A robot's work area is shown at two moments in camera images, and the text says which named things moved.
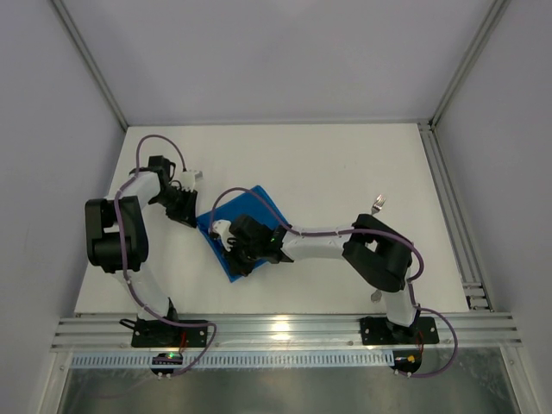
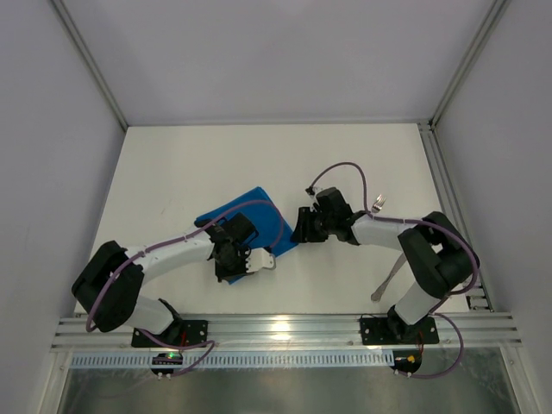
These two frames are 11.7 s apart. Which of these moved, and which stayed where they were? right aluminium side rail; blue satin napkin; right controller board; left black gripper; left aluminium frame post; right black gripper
Moved: left black gripper; right black gripper
Stayed: blue satin napkin; left aluminium frame post; right aluminium side rail; right controller board
